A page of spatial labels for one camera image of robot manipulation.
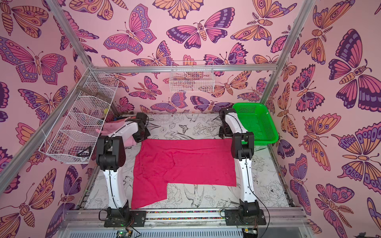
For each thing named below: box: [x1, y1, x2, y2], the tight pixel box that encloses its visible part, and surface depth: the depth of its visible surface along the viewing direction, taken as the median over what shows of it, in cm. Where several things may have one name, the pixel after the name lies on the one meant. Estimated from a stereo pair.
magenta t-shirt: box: [131, 138, 237, 210], surface depth 93 cm
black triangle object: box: [76, 145, 92, 157], surface depth 78 cm
